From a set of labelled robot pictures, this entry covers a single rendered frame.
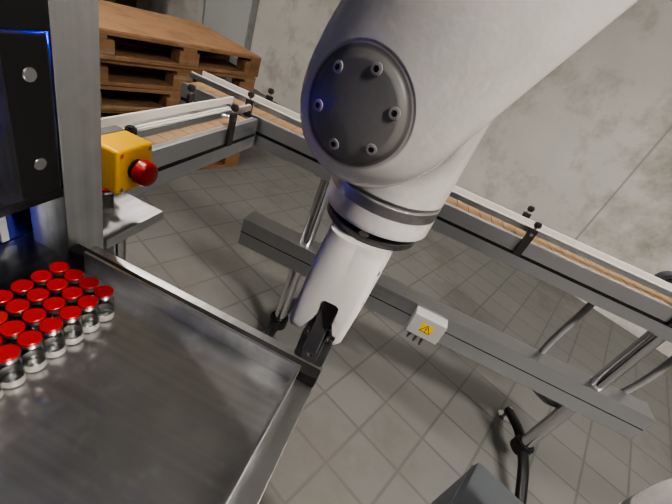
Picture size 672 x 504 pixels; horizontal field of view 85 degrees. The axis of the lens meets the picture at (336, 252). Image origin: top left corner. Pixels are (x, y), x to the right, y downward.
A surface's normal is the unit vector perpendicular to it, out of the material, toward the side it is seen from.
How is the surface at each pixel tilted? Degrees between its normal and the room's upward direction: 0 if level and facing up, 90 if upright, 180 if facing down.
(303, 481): 0
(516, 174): 90
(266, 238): 90
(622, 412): 90
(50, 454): 0
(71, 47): 90
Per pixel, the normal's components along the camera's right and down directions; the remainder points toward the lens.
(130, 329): 0.32, -0.78
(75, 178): 0.90, 0.43
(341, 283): -0.23, 0.40
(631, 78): -0.64, 0.24
